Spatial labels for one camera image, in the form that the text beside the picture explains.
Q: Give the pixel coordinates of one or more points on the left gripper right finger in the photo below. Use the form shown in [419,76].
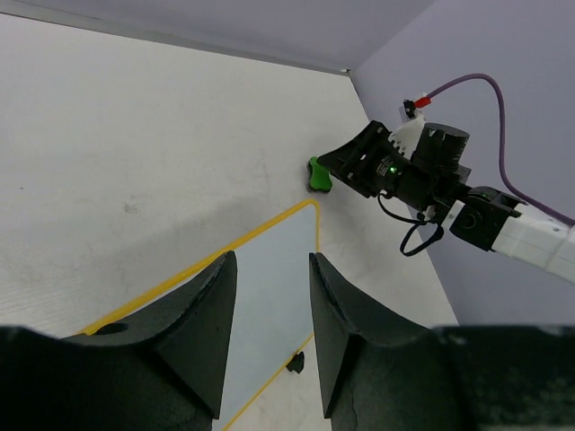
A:
[373,364]

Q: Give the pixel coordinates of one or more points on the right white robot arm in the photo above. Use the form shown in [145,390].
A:
[492,220]

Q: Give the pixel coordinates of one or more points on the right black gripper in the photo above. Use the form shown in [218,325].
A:
[433,175]

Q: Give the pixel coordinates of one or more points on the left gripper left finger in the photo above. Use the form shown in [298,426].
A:
[186,331]

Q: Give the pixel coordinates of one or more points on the black stand clip right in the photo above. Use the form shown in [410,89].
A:
[297,363]

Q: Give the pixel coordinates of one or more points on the yellow framed whiteboard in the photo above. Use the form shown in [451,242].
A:
[272,316]

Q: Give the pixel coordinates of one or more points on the green whiteboard eraser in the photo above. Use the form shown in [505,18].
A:
[319,180]

